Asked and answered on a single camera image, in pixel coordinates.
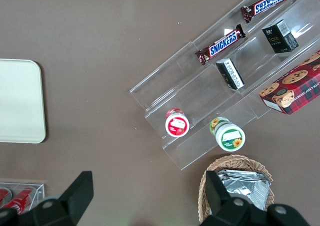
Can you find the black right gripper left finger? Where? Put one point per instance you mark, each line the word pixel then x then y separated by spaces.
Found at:
pixel 72 198

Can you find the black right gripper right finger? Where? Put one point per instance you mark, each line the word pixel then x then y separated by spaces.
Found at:
pixel 220 201

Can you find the silver foil sandwich package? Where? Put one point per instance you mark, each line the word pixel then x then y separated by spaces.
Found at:
pixel 268 198
pixel 240 186

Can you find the woven wicker basket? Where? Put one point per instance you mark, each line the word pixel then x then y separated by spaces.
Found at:
pixel 235 162

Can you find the white rounded plastic tray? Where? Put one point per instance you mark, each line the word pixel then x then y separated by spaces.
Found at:
pixel 20 100

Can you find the clear acrylic can box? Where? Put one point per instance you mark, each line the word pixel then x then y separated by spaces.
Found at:
pixel 40 191

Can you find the red cola can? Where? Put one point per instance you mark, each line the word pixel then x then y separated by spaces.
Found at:
pixel 22 198
pixel 4 196

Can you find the green lid sunflower cup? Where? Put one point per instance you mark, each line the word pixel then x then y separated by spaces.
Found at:
pixel 230 137

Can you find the red lid strawberry cup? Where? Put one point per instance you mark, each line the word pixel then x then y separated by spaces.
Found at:
pixel 177 125

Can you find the clear acrylic tiered shelf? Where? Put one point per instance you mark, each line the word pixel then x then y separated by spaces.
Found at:
pixel 200 90

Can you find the small black carton box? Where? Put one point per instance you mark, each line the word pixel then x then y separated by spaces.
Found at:
pixel 277 39
pixel 231 74

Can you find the red tartan cookie box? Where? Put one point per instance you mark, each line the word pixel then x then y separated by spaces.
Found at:
pixel 295 88

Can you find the brown Snickers chocolate bar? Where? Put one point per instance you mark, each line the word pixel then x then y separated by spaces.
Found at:
pixel 270 1
pixel 222 44

